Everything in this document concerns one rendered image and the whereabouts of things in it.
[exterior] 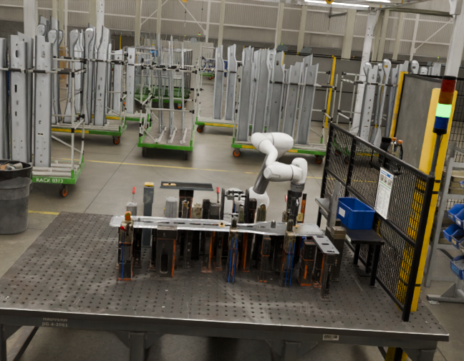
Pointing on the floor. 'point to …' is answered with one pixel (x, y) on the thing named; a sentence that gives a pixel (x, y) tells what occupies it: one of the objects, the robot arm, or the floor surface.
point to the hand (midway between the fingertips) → (293, 220)
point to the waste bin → (10, 195)
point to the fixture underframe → (302, 341)
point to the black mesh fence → (378, 215)
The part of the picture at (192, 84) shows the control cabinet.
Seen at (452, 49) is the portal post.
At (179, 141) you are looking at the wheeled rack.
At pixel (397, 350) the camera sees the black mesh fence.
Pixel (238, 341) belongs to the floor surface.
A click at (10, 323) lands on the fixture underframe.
